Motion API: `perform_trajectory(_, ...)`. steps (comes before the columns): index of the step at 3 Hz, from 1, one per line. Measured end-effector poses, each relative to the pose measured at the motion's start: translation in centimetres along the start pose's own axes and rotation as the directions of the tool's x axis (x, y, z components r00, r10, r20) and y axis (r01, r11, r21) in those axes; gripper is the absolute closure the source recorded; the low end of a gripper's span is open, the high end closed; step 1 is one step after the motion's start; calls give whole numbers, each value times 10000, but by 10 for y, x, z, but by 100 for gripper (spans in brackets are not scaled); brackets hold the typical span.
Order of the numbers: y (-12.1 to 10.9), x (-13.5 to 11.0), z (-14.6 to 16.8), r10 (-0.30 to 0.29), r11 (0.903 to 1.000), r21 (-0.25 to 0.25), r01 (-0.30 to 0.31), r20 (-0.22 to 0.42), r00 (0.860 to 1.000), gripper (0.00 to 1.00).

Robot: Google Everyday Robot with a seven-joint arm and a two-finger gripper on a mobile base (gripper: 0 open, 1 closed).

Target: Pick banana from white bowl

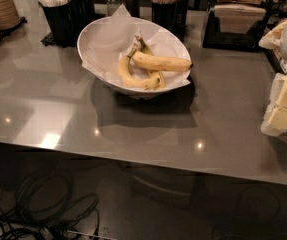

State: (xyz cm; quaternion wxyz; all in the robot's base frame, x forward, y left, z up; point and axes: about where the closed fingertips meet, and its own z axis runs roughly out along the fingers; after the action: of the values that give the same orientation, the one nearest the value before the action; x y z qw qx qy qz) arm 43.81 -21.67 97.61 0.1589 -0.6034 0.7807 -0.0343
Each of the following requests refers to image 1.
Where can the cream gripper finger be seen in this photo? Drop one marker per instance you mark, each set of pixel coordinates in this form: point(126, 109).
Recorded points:
point(274, 121)

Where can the white oval bowl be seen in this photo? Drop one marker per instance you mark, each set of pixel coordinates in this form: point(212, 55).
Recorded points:
point(99, 34)

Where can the left curved yellow banana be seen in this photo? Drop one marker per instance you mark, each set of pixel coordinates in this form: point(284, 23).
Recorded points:
point(123, 70)

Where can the white paper bowl liner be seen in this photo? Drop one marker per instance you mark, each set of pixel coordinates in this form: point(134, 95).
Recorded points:
point(116, 34)

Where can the black sachet tray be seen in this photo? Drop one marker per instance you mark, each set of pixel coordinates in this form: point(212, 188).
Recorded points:
point(276, 60)

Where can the black napkin holder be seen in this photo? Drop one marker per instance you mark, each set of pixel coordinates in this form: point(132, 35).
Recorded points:
point(214, 38)

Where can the brown napkin stack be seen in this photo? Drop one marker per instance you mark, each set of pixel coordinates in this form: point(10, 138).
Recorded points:
point(238, 16)

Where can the black stirrer holder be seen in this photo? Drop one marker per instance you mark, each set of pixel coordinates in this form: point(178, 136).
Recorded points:
point(171, 17)

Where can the glass shaker right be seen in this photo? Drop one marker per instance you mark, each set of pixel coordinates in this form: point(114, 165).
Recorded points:
point(131, 0)

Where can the black cutlery holder rear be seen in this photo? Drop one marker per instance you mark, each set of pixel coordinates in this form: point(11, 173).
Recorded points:
point(84, 11)

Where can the black cutlery holder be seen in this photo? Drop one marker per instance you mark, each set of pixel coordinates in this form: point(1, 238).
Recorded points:
point(84, 11)
point(59, 19)

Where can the black cutlery holder front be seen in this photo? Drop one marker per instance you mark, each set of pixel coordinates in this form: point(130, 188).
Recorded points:
point(59, 19)

